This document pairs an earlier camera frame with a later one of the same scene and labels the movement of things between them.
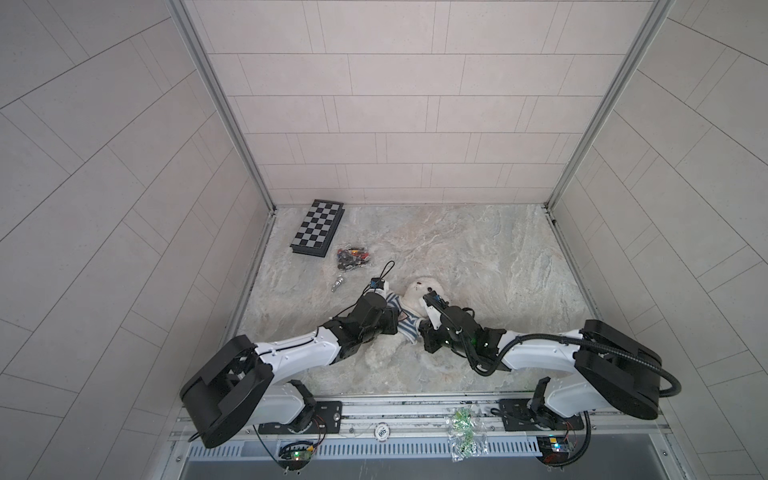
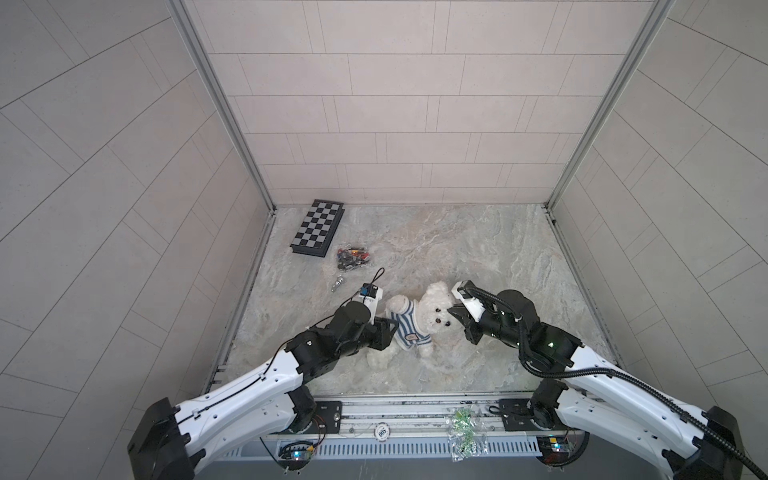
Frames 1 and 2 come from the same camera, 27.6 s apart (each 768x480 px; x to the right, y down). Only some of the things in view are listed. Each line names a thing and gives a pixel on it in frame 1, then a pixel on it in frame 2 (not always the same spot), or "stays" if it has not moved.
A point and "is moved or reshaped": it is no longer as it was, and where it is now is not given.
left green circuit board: (295, 455) stays
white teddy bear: (396, 355) is moved or reshaped
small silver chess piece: (337, 283) stays
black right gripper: (427, 336) to (468, 322)
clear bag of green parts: (467, 434) stays
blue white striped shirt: (408, 324) is moved or reshaped
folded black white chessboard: (318, 228) stays
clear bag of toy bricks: (349, 257) stays
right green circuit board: (554, 449) stays
